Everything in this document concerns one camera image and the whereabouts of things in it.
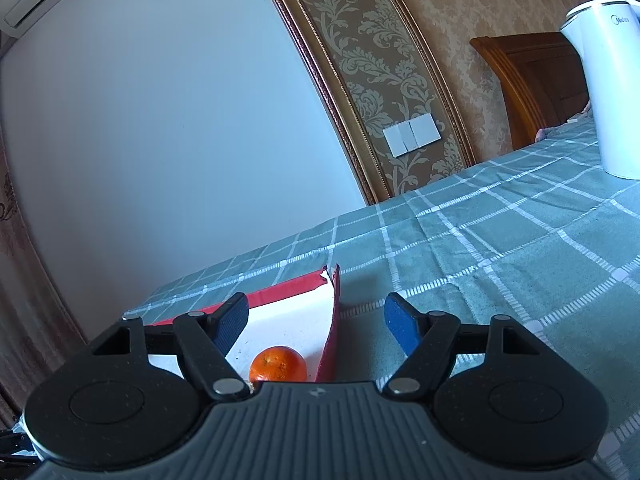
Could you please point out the orange tangerine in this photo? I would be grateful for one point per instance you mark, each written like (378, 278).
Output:
(277, 365)

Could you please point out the wooden headboard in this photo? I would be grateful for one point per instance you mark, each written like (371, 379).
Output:
(535, 80)

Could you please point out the pink cloth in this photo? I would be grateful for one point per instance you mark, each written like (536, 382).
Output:
(541, 135)

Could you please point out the green checked tablecloth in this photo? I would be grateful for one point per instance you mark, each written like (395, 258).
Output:
(500, 240)

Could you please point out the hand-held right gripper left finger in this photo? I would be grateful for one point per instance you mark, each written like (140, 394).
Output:
(231, 322)

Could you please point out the white electric kettle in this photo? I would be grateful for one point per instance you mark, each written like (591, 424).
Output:
(612, 95)

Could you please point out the red cardboard box tray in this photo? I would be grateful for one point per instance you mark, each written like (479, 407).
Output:
(295, 330)

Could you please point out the white wall switch panel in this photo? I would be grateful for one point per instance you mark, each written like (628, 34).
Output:
(412, 134)

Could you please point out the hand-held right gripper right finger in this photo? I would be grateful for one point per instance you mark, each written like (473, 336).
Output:
(402, 322)

